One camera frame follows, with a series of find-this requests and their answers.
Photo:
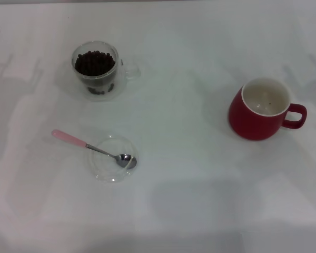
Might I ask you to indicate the red ceramic mug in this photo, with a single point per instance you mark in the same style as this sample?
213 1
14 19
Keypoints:
243 125

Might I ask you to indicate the coffee bean pile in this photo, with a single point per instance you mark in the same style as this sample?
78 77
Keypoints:
94 63

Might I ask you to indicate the clear glass saucer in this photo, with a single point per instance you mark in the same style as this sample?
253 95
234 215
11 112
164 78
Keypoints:
105 172

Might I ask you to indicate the clear double-wall glass cup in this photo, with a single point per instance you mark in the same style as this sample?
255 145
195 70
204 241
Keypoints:
82 85

